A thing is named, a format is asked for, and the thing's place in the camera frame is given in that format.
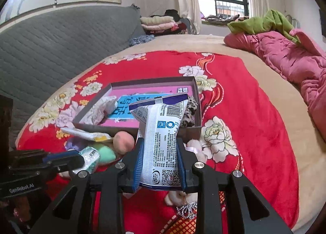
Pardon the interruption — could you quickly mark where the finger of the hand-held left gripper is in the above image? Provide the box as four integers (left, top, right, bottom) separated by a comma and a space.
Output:
43, 150, 80, 163
51, 156, 84, 173

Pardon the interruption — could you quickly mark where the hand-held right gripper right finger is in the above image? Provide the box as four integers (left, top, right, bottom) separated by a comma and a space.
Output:
176, 137, 293, 234

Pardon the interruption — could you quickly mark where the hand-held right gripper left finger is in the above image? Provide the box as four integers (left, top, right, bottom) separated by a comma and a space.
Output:
33, 137, 145, 234

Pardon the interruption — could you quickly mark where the small green tissue pack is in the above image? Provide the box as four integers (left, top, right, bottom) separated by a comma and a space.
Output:
73, 147, 101, 174

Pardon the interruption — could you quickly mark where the white and blue wipes packet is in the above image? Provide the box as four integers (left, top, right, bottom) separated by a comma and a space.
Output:
129, 94, 190, 191

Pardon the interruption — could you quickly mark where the grey cardboard box tray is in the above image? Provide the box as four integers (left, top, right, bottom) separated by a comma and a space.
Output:
73, 76, 203, 145

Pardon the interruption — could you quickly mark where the beige makeup sponge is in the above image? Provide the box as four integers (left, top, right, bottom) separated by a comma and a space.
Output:
57, 169, 75, 179

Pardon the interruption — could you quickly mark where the purple scrunchie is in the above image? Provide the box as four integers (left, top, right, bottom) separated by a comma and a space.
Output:
65, 137, 89, 151

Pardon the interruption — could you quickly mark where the pink plush doll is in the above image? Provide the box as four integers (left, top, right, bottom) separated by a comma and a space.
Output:
164, 139, 208, 220

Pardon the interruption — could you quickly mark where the peach makeup sponge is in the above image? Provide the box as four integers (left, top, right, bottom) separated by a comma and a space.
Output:
113, 131, 135, 154

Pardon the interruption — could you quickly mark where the green makeup sponge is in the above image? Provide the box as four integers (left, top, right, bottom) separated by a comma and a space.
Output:
90, 143, 117, 165

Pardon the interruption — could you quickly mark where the yellow and white packet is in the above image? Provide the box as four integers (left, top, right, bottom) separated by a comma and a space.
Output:
61, 127, 114, 143

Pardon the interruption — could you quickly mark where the leopard print scrunchie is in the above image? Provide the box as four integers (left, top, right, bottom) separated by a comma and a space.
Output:
182, 95, 199, 128

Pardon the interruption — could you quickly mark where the white crumpled cloth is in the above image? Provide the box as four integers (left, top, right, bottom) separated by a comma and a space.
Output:
85, 95, 118, 125

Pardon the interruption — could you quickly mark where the red floral blanket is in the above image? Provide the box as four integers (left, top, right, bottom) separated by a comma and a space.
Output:
15, 50, 300, 234

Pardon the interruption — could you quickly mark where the grey quilted cover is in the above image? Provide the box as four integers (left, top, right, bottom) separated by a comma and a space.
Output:
0, 4, 147, 145

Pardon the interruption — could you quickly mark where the blue knitted cloth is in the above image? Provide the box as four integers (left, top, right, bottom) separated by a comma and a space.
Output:
129, 34, 155, 46

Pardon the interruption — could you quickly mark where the pink folded blanket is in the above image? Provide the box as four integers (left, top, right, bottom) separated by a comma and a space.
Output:
143, 22, 179, 36

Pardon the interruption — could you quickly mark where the cream folded blanket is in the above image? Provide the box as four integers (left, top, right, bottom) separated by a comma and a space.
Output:
140, 16, 176, 26

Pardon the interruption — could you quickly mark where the pink quilt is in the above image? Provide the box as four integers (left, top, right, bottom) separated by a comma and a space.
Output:
224, 29, 326, 144

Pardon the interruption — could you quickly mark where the patterned windowsill blanket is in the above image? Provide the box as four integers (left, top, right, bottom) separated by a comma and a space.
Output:
201, 14, 250, 27

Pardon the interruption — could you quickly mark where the black garment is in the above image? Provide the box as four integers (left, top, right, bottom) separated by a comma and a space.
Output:
150, 9, 182, 20

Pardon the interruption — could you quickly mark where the green cloth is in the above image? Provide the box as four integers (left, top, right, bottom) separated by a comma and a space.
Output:
227, 9, 301, 44

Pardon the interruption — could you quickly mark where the black television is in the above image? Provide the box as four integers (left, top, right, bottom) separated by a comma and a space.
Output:
319, 8, 326, 38

